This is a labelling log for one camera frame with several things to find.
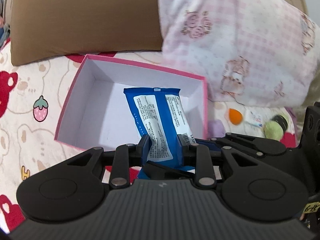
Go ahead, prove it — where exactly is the purple plush toy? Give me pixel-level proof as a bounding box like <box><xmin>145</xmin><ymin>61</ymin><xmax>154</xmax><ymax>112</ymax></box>
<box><xmin>208</xmin><ymin>119</ymin><xmax>226</xmax><ymax>138</ymax></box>

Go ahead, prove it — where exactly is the green yarn ball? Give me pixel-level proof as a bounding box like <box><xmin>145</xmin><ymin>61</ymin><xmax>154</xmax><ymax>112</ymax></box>
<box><xmin>263</xmin><ymin>114</ymin><xmax>289</xmax><ymax>141</ymax></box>

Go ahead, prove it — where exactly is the blue snack packet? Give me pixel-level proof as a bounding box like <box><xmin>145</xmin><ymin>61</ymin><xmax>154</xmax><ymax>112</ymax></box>
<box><xmin>124</xmin><ymin>87</ymin><xmax>196</xmax><ymax>172</ymax></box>

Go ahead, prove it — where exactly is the pink cardboard box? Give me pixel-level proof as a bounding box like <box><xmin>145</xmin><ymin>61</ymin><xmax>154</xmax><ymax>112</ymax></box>
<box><xmin>55</xmin><ymin>54</ymin><xmax>208</xmax><ymax>151</ymax></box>

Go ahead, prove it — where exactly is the orange makeup sponge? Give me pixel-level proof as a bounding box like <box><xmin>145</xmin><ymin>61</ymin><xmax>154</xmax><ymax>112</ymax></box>
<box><xmin>228</xmin><ymin>108</ymin><xmax>243</xmax><ymax>126</ymax></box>

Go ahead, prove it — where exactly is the white tissue pack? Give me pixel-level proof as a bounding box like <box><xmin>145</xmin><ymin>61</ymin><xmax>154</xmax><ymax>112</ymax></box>
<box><xmin>244</xmin><ymin>109</ymin><xmax>263</xmax><ymax>128</ymax></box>

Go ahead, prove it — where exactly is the pink checked pillow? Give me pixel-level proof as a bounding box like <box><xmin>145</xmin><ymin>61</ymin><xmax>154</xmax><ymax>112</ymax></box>
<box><xmin>158</xmin><ymin>0</ymin><xmax>319</xmax><ymax>107</ymax></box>

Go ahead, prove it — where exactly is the brown cloud pillow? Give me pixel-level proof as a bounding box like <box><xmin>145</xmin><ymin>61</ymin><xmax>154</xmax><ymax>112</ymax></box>
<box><xmin>10</xmin><ymin>0</ymin><xmax>163</xmax><ymax>66</ymax></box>

